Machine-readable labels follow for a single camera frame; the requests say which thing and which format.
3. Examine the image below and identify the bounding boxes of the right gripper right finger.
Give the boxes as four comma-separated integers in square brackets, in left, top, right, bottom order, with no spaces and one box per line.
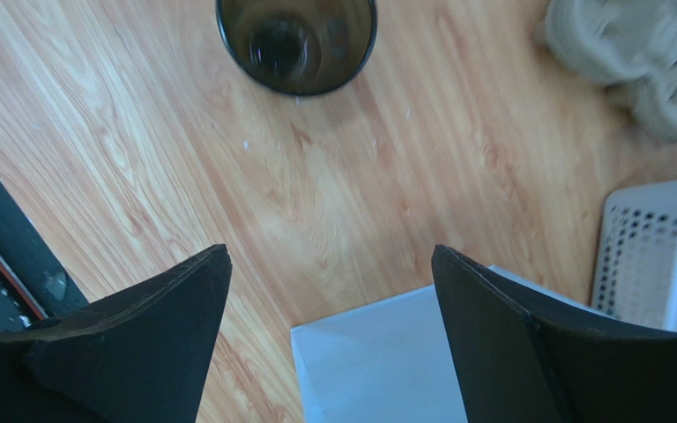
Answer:
[432,245,677,422]

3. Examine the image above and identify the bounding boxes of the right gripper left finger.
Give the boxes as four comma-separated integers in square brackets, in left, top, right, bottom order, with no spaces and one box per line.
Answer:
[0,244,232,422]

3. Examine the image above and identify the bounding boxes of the white paper bag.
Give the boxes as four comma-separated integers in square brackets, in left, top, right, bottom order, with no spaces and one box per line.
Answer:
[289,264,609,423]

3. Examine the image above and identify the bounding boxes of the brown translucent coffee cup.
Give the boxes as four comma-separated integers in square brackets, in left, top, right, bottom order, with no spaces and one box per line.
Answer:
[216,0,378,97]

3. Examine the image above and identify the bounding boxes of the white plastic basket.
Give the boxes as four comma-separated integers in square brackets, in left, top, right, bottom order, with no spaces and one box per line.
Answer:
[591,180,677,332]

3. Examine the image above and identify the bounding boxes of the stacked pulp cup carriers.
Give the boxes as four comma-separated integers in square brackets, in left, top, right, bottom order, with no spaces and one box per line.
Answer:
[534,1,677,142]

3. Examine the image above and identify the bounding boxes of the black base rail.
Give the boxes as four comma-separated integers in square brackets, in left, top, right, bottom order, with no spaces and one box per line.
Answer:
[0,181,88,331]

